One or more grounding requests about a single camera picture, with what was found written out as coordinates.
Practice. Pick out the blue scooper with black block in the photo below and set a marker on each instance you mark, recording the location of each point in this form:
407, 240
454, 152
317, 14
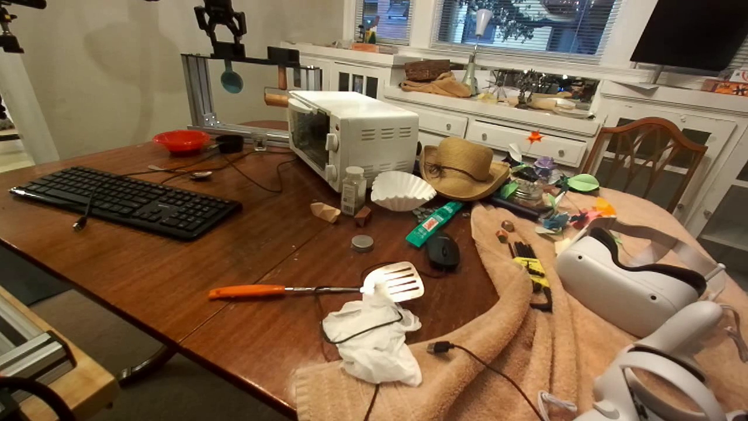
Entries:
231, 55

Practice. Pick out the white VR controller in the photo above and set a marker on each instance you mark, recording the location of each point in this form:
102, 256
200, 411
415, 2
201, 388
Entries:
655, 378

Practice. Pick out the black television screen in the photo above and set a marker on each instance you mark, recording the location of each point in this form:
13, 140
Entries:
693, 34

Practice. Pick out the wooden dining chair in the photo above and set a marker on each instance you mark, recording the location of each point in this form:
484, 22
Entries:
648, 158

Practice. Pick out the white VR headset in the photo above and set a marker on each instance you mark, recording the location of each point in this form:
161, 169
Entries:
644, 293

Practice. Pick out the white toaster oven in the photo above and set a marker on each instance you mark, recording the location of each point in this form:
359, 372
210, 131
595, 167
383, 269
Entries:
337, 128

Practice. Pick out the beige towel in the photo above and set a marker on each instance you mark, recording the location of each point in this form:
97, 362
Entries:
503, 351

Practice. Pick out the red plastic bowl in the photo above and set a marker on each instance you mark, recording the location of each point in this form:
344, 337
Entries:
184, 140

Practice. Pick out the green rectangular box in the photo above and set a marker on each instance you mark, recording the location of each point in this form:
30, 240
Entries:
433, 223

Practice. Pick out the metal ladle spoon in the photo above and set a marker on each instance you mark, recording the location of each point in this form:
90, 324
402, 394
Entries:
193, 173

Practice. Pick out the black computer keyboard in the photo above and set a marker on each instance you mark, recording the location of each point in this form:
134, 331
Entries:
139, 204

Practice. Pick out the wooden tool with black block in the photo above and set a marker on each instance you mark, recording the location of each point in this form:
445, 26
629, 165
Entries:
282, 58

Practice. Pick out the small white pill bottle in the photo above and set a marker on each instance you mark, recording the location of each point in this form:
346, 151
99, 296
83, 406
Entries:
355, 190

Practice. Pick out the black measuring cup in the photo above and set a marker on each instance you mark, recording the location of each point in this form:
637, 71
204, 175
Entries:
231, 144

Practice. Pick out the white crumpled cloth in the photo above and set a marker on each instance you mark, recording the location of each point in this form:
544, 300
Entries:
371, 337

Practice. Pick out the orange handled metal spatula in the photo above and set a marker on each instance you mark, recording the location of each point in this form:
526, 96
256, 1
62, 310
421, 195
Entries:
399, 282

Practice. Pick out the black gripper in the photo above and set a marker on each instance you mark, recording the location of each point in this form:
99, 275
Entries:
213, 14

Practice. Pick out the straw hat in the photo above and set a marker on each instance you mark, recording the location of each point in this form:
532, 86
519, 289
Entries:
461, 169

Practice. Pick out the aluminium extrusion rack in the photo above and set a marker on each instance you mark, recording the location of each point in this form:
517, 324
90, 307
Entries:
200, 89

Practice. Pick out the white coffee filters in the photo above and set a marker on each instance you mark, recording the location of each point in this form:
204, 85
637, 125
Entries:
402, 192

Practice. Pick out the white sideboard cabinet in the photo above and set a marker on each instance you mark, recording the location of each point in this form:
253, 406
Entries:
713, 199

